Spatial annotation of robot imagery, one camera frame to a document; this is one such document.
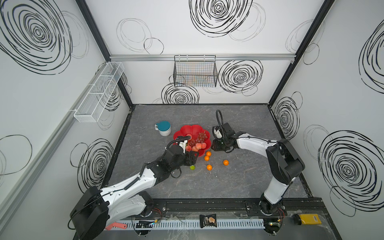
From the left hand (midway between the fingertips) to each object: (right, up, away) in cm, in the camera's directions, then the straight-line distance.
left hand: (196, 153), depth 79 cm
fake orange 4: (+18, -8, +9) cm, 21 cm away
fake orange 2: (+6, -5, +10) cm, 13 cm away
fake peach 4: (-1, 0, +12) cm, 12 cm away
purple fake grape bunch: (+4, +6, +18) cm, 19 cm away
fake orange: (+8, -3, +13) cm, 15 cm away
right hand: (+10, 0, +14) cm, 17 cm away
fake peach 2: (-5, 0, +13) cm, 13 cm away
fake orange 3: (+7, -10, +8) cm, 15 cm away
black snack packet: (+6, -29, -9) cm, 31 cm away
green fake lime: (-2, -10, +8) cm, 13 cm away
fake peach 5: (+5, +1, +14) cm, 15 cm away
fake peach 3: (+1, +2, +10) cm, 11 cm away
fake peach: (-4, +7, +21) cm, 22 cm away
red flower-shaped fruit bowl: (-1, +10, +23) cm, 25 cm away
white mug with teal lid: (-21, +12, +19) cm, 31 cm away
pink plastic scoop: (-38, -31, -9) cm, 50 cm away
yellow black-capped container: (+51, -28, -11) cm, 59 cm away
